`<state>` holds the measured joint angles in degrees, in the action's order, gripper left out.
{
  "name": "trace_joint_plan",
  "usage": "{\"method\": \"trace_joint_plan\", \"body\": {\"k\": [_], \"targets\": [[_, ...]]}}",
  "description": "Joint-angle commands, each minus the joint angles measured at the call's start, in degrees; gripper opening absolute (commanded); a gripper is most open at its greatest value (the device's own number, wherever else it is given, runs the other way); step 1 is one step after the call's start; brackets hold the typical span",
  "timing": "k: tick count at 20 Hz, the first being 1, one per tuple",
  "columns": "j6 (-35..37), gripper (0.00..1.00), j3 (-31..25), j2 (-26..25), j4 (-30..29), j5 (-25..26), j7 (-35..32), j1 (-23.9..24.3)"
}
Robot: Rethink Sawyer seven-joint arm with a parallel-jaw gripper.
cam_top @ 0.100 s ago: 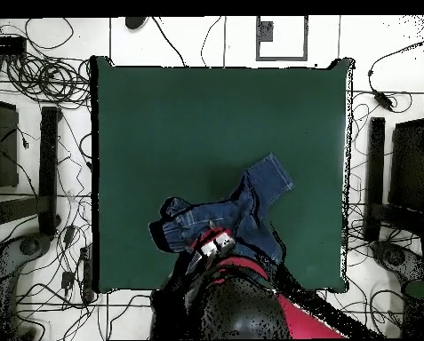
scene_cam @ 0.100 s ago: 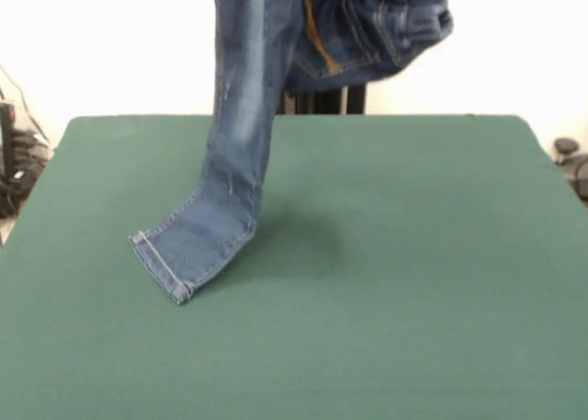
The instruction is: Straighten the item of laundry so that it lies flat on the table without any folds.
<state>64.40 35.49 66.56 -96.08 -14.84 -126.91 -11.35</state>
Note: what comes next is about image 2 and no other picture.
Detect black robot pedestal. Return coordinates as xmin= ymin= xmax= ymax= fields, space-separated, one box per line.
xmin=201 ymin=0 xmax=369 ymax=116

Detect dark green table cloth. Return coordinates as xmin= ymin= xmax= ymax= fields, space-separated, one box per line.
xmin=0 ymin=113 xmax=588 ymax=420

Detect black upright frame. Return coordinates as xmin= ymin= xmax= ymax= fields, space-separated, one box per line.
xmin=0 ymin=100 xmax=16 ymax=217

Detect blue denim jeans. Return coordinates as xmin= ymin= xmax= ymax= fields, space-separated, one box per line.
xmin=128 ymin=0 xmax=456 ymax=306

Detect grey chair base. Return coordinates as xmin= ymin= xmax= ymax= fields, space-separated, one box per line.
xmin=553 ymin=137 xmax=588 ymax=200
xmin=11 ymin=130 xmax=51 ymax=164

